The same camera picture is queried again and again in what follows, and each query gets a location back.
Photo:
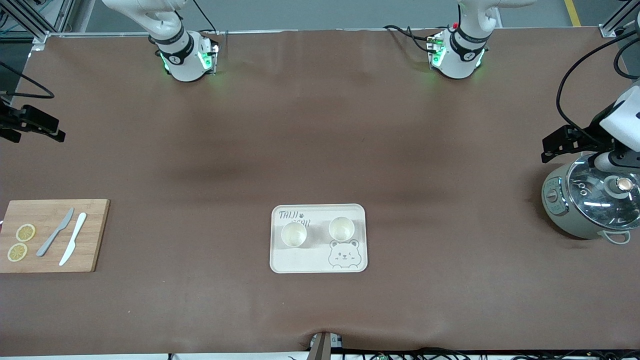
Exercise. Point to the aluminium frame profile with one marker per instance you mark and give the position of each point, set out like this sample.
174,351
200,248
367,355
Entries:
617,22
30,22

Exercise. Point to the brown table cover mat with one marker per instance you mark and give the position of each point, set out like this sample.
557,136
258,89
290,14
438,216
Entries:
300,150

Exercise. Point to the white IKEA cup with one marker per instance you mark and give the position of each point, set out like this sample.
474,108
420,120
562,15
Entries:
294,235
341,229

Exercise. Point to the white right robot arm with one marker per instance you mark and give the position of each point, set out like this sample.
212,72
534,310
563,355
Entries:
180,60

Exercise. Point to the grey plastic knife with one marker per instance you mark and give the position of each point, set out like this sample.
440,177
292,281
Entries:
55,232

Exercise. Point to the cream bear print tray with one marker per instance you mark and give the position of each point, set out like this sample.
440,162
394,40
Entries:
305,260

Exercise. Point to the white plastic knife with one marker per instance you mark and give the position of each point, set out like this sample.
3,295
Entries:
73,237

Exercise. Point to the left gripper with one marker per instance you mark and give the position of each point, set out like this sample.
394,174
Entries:
586,138

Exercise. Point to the green electric cooking pot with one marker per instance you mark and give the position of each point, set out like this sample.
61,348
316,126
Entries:
557,210

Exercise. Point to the wooden cutting board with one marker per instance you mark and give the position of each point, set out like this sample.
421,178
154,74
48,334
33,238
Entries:
95,235

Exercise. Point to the glass pot lid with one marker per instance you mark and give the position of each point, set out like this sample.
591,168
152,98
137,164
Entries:
595,195

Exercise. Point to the lemon slice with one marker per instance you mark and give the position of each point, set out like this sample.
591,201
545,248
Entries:
25,232
17,252

